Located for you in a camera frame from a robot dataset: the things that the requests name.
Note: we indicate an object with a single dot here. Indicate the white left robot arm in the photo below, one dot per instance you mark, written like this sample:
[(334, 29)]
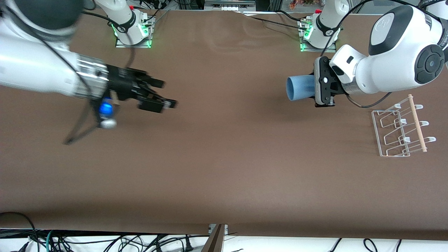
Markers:
[(395, 59)]

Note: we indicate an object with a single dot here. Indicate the blue plastic cup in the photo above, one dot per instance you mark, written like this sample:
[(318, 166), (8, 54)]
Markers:
[(299, 87)]

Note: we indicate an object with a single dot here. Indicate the small silver metal bracket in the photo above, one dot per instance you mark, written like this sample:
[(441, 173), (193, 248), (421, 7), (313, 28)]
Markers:
[(225, 229)]

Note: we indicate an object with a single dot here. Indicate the brown table cover sheet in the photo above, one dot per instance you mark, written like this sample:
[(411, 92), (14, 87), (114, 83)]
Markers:
[(224, 157)]

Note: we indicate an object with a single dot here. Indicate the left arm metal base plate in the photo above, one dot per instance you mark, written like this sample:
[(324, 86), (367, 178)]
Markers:
[(318, 50)]

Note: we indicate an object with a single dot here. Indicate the orange red clutter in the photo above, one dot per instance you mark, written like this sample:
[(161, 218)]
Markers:
[(297, 4)]

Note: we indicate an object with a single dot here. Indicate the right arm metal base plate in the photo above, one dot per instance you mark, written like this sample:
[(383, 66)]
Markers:
[(133, 46)]

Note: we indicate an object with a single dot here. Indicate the white power strip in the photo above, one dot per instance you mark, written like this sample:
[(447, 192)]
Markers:
[(229, 7)]

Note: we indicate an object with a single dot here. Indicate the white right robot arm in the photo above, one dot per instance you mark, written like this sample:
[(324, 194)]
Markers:
[(35, 70)]

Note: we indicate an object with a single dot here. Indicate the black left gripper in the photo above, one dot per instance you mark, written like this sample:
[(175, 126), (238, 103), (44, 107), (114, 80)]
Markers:
[(334, 86)]

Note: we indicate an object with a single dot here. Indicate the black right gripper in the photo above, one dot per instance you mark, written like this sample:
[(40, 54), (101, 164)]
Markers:
[(121, 83)]

